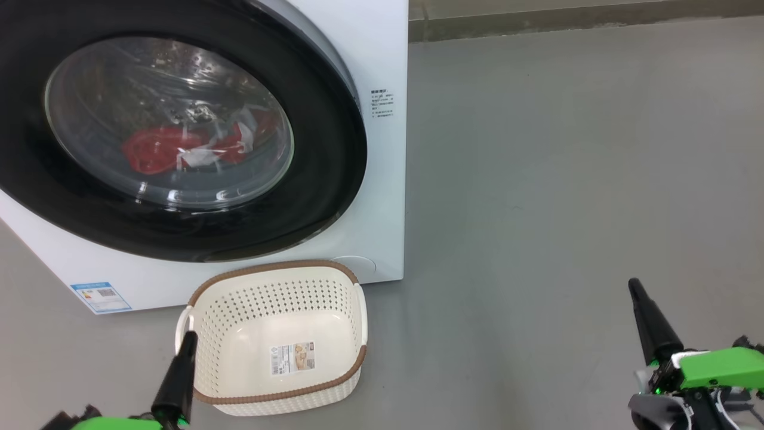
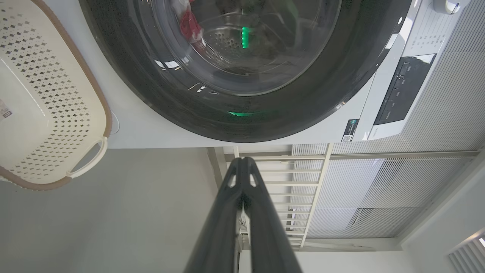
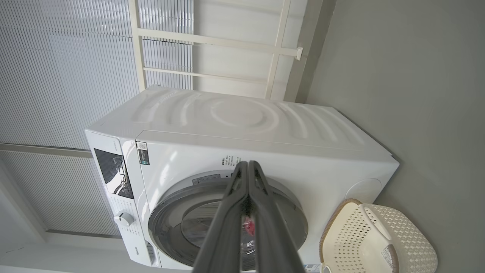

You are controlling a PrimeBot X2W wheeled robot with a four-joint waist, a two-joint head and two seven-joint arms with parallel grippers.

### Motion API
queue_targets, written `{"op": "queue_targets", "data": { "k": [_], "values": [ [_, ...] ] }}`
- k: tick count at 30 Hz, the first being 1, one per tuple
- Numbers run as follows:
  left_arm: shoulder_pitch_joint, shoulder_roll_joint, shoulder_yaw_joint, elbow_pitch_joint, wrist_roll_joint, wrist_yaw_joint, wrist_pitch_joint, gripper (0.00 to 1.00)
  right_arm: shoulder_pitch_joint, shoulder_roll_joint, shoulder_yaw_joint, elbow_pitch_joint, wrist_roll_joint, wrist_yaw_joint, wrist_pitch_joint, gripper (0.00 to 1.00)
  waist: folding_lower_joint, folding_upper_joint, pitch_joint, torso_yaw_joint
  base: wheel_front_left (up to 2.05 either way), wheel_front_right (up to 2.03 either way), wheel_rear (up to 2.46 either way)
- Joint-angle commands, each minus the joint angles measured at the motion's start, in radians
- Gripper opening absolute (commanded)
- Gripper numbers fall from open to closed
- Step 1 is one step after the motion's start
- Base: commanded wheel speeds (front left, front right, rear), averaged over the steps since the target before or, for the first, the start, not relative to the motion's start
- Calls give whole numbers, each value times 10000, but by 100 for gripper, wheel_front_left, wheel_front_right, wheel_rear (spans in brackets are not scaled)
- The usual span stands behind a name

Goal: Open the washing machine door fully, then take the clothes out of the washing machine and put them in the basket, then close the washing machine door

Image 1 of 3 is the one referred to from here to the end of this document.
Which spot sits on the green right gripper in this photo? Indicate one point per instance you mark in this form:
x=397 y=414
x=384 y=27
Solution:
x=716 y=367

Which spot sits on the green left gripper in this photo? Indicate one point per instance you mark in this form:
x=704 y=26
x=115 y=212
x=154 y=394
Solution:
x=119 y=424

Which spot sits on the white and red garment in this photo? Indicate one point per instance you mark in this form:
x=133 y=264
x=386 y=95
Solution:
x=239 y=143

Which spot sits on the round black washer door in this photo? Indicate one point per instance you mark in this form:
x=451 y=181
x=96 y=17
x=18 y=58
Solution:
x=334 y=179

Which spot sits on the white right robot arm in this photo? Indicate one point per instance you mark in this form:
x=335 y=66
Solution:
x=656 y=412

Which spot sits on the cream basket with brown rim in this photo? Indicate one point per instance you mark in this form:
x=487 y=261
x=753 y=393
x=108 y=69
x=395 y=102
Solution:
x=268 y=322

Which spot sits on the white product label sticker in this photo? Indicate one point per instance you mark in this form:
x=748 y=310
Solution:
x=292 y=358

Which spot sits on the white washing machine body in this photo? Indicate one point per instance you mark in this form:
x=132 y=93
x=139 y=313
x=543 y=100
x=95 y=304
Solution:
x=382 y=209

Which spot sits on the blue energy label sticker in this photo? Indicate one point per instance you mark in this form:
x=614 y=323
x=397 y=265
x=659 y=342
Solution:
x=101 y=297

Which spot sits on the round white filter cover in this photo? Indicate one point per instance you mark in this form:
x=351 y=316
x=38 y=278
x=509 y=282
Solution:
x=355 y=266

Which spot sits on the small printed text label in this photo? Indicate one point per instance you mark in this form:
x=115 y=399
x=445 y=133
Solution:
x=382 y=104

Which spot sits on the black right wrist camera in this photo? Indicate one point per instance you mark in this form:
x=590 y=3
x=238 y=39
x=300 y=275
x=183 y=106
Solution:
x=749 y=344

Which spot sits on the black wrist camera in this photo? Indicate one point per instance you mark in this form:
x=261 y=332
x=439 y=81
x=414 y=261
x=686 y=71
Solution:
x=83 y=414
x=749 y=344

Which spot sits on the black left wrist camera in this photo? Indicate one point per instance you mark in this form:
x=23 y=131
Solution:
x=83 y=414

